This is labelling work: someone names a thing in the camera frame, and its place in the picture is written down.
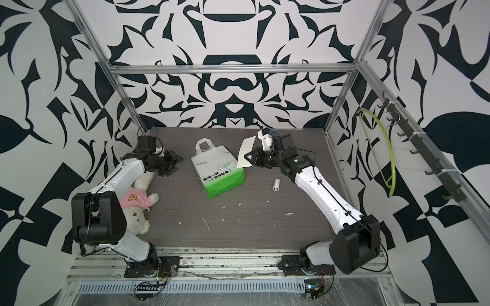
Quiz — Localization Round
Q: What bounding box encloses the cream paper receipt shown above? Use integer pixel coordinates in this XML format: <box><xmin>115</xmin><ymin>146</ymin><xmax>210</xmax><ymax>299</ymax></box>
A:
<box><xmin>237</xmin><ymin>136</ymin><xmax>256</xmax><ymax>168</ymax></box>

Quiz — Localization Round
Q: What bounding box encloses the white green paper bag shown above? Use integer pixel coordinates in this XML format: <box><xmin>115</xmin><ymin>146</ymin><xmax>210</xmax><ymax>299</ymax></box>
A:
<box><xmin>191</xmin><ymin>138</ymin><xmax>245</xmax><ymax>200</ymax></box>

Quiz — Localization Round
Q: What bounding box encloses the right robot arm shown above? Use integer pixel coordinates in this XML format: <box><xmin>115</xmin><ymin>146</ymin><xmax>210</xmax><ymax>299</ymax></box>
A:
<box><xmin>239</xmin><ymin>129</ymin><xmax>384</xmax><ymax>274</ymax></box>

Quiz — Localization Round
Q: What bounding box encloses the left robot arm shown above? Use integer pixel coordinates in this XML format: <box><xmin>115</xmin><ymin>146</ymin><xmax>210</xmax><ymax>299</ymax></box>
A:
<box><xmin>71</xmin><ymin>149</ymin><xmax>183</xmax><ymax>270</ymax></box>

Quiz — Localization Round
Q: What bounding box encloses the small white stapler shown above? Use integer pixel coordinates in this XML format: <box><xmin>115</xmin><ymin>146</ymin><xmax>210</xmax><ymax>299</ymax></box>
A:
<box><xmin>273</xmin><ymin>178</ymin><xmax>281</xmax><ymax>191</ymax></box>

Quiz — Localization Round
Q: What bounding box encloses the white plush bunny pink shirt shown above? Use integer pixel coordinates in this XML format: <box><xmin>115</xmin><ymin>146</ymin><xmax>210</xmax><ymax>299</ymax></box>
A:
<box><xmin>120</xmin><ymin>172</ymin><xmax>160</xmax><ymax>235</ymax></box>

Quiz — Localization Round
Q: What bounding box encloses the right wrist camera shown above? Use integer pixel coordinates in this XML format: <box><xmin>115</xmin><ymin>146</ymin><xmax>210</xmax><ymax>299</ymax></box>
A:
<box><xmin>257</xmin><ymin>128</ymin><xmax>274</xmax><ymax>151</ymax></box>

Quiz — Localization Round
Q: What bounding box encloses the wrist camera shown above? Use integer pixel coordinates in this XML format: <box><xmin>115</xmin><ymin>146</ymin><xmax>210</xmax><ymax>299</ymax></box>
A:
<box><xmin>134</xmin><ymin>135</ymin><xmax>156</xmax><ymax>154</ymax></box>
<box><xmin>257</xmin><ymin>128</ymin><xmax>274</xmax><ymax>151</ymax></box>

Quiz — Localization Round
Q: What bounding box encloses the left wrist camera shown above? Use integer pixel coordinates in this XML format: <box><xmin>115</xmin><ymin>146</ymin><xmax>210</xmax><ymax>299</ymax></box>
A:
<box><xmin>134</xmin><ymin>135</ymin><xmax>156</xmax><ymax>154</ymax></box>

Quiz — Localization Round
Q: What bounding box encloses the aluminium frame crossbar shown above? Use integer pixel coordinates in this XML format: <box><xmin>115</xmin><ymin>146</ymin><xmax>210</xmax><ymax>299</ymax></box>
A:
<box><xmin>108</xmin><ymin>63</ymin><xmax>354</xmax><ymax>75</ymax></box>

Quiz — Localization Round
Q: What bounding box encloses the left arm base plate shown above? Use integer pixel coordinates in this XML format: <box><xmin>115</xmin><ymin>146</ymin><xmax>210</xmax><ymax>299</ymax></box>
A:
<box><xmin>124</xmin><ymin>256</ymin><xmax>181</xmax><ymax>279</ymax></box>

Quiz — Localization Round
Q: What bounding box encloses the green tube on wall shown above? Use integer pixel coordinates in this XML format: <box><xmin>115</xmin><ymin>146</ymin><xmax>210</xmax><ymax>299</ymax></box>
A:
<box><xmin>357</xmin><ymin>108</ymin><xmax>397</xmax><ymax>198</ymax></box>

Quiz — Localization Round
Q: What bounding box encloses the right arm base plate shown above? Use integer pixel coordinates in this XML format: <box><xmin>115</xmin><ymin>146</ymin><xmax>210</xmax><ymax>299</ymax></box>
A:
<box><xmin>278</xmin><ymin>254</ymin><xmax>336</xmax><ymax>276</ymax></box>

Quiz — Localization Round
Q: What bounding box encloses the black hook rail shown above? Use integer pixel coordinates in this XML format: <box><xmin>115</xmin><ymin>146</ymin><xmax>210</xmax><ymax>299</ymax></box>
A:
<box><xmin>379</xmin><ymin>91</ymin><xmax>468</xmax><ymax>203</ymax></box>

